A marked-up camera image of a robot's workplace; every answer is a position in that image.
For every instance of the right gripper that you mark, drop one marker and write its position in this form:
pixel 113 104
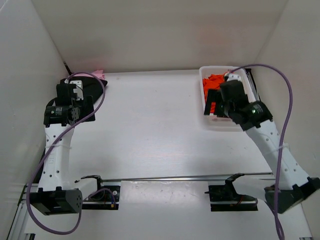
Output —
pixel 215 100

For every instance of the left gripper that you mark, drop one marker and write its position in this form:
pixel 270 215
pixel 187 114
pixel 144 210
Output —
pixel 88 109

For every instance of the orange garment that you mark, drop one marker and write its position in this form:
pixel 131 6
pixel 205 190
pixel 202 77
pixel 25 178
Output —
pixel 212 82

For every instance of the black t shirt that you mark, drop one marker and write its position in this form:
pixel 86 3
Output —
pixel 91 87

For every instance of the white plastic basket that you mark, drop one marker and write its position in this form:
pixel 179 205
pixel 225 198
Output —
pixel 224 124

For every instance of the pink t shirt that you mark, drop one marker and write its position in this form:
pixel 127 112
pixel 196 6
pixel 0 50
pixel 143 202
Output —
pixel 99 74

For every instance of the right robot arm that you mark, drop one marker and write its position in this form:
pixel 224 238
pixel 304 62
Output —
pixel 292 184

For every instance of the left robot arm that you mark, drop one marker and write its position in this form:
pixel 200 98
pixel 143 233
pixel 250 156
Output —
pixel 56 194

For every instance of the white front cover board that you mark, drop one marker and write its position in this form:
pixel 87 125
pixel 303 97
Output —
pixel 165 210

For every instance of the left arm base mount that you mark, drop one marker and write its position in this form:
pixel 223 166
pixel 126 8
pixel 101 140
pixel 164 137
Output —
pixel 96 195

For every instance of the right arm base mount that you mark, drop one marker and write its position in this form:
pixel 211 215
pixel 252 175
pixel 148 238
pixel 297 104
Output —
pixel 224 198

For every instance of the aluminium table frame rail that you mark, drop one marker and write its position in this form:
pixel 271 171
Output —
pixel 18 225

